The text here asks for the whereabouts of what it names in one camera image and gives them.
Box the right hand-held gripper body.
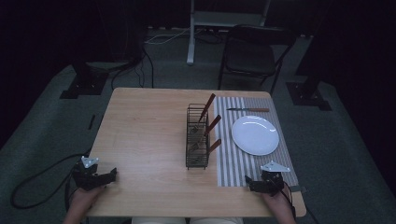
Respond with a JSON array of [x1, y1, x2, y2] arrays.
[[249, 160, 291, 198]]

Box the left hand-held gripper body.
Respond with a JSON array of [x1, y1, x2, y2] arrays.
[[72, 156, 109, 191]]

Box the person's left hand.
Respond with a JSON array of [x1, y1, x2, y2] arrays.
[[68, 185, 107, 217]]

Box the person's right hand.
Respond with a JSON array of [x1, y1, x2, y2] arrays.
[[261, 185, 296, 217]]

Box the grey striped placemat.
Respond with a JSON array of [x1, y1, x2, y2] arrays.
[[213, 95, 300, 189]]

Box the white plate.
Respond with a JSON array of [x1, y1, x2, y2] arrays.
[[231, 115, 280, 157]]

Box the black folding chair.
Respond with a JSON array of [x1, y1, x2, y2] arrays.
[[217, 23, 297, 96]]

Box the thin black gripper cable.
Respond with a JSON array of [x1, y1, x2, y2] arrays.
[[281, 181, 320, 224]]

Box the thick black cable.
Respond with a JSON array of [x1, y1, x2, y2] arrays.
[[9, 150, 92, 210]]

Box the black wire cutlery rack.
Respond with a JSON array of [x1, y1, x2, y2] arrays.
[[185, 103, 210, 171]]

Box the wooden-handled knife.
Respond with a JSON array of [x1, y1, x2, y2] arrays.
[[225, 106, 271, 113]]

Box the black stand with base plate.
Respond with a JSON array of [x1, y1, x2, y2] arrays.
[[59, 60, 110, 101], [285, 62, 332, 112]]

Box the black floor cables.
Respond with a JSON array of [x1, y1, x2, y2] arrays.
[[110, 43, 156, 91]]

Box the white floor cable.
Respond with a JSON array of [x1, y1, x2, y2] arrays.
[[144, 27, 191, 45]]

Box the white metal stand frame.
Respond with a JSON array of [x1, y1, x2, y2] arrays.
[[186, 0, 273, 66]]

